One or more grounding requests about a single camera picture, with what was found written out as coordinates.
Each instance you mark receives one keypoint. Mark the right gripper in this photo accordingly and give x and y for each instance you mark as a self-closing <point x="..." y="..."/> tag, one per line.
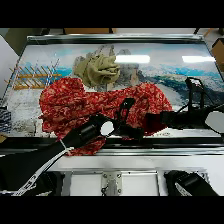
<point x="167" y="120"/>

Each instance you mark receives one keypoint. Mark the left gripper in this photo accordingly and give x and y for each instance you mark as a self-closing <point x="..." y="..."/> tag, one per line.
<point x="131" y="132"/>

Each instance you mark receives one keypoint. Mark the red patterned garment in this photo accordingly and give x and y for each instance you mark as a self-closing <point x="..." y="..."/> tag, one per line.
<point x="66" y="100"/>

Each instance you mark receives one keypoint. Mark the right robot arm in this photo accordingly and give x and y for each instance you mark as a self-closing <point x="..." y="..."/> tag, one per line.
<point x="193" y="119"/>

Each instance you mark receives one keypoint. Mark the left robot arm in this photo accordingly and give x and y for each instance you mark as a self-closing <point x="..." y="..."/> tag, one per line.
<point x="81" y="132"/>

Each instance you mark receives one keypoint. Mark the olive garment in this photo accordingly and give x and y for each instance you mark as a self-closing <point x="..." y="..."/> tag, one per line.
<point x="100" y="70"/>

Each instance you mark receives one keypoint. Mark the blue checked garment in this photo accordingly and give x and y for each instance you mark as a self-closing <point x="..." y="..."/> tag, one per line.
<point x="4" y="119"/>

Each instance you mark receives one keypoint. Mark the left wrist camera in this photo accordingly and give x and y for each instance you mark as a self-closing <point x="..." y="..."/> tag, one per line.
<point x="125" y="107"/>

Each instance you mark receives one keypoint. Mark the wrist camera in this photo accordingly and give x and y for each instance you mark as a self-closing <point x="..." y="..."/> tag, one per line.
<point x="194" y="87"/>
<point x="125" y="107"/>

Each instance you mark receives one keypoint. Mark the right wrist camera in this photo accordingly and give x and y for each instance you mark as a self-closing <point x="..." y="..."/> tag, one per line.
<point x="194" y="87"/>

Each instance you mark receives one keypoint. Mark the silver frame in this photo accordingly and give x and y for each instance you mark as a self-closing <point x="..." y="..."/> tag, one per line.
<point x="111" y="183"/>

